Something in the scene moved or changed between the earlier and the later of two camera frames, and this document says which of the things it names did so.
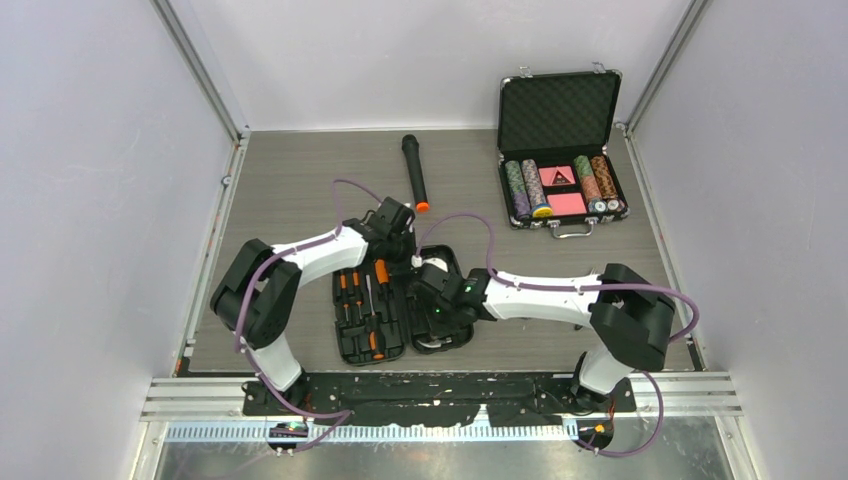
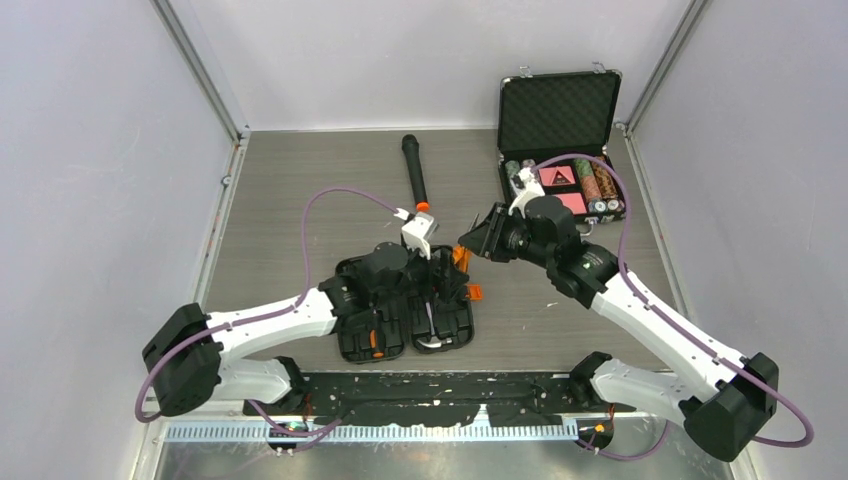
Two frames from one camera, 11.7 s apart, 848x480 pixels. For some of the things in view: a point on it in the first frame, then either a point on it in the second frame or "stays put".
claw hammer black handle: [436, 343] stays put
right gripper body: [440, 319] to [512, 240]
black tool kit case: [377, 313] stays put
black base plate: [431, 399] stays put
